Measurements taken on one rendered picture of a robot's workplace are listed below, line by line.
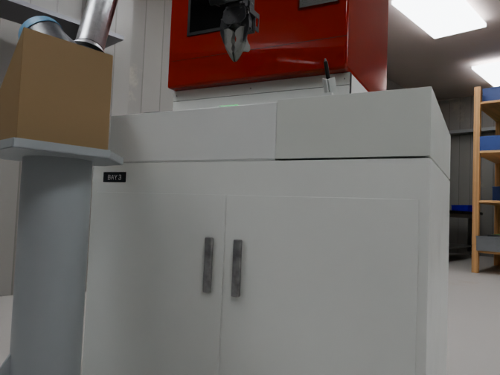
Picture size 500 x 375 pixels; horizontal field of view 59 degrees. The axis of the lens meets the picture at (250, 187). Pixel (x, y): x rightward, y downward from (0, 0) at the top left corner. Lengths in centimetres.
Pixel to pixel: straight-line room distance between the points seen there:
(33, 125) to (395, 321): 89
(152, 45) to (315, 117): 347
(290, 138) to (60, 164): 54
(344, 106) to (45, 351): 87
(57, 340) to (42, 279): 15
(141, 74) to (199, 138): 311
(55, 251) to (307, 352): 62
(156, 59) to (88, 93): 326
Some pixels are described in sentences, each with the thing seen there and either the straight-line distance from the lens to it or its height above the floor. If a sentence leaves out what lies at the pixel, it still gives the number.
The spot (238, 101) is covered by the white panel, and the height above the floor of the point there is 114.
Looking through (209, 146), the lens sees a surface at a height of 85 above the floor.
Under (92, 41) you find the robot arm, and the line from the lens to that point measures 145.
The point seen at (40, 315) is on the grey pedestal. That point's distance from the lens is 114.
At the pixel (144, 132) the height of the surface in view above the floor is 90.
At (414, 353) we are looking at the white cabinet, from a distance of 101.
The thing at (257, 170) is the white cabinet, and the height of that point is 79.
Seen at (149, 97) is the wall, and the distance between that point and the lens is 428.
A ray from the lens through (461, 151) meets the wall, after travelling 950.
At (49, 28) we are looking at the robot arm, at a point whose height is 114.
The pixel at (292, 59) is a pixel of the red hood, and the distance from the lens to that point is 177.
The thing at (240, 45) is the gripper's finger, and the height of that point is 113.
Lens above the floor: 70
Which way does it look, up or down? 3 degrees up
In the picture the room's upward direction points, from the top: 2 degrees clockwise
